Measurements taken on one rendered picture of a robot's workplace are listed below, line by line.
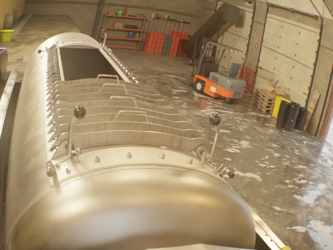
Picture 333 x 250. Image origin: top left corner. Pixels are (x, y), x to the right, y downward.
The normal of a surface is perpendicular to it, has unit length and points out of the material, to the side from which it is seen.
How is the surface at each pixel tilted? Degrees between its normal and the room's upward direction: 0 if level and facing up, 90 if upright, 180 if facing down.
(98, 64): 98
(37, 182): 42
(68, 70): 90
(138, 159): 3
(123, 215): 66
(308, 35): 90
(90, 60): 100
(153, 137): 90
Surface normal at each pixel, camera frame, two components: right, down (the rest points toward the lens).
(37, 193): -0.47, -0.71
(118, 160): 0.06, -0.91
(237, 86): 0.59, 0.40
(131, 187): 0.21, -0.62
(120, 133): 0.36, 0.40
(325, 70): -0.91, -0.05
